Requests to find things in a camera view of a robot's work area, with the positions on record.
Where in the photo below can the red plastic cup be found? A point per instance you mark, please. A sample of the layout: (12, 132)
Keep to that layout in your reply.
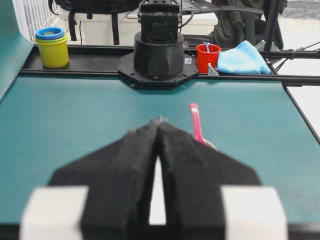
(204, 58)

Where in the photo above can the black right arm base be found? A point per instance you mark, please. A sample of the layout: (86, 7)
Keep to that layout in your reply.
(158, 57)

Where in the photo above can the red plastic spoon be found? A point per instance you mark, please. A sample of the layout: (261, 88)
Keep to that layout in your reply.
(197, 128)

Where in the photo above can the light blue cloth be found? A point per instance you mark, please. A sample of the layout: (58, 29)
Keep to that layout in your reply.
(243, 59)

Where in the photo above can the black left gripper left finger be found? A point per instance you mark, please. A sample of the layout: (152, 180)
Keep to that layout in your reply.
(120, 179)

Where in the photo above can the black office chair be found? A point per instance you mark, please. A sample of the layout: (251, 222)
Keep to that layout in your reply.
(240, 20)

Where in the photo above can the blue utensil in cup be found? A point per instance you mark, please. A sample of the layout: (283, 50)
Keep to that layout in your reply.
(207, 45)

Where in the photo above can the yellow green stacked cups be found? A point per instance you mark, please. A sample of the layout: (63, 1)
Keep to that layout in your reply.
(52, 45)

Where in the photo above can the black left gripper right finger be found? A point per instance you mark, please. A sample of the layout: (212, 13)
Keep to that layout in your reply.
(192, 175)

